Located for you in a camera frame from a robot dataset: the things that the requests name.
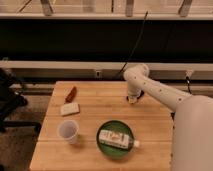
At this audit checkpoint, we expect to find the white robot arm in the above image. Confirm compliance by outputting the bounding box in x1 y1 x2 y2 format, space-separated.
123 64 213 171

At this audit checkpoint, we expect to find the white labelled bottle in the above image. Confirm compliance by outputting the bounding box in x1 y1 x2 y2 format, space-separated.
98 130 140 149

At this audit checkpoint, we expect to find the green round plate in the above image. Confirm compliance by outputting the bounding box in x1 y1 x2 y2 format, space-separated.
96 120 140 159

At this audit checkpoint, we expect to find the brown snack bar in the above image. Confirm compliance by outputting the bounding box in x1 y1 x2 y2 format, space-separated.
65 86 77 103

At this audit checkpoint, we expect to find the white sponge block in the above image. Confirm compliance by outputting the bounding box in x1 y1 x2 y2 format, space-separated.
60 102 80 116

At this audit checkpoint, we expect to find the translucent plastic cup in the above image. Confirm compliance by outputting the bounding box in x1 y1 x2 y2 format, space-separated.
57 120 79 144

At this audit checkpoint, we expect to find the black office chair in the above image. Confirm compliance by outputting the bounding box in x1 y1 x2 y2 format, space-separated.
0 69 41 133

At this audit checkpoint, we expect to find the white wall outlet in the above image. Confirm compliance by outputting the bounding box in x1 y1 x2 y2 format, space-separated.
96 71 101 78

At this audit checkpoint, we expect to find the black floor cable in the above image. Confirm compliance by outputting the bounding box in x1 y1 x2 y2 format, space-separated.
185 75 194 95

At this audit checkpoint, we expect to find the black hanging cable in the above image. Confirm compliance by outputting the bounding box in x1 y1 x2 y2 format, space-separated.
112 10 150 80

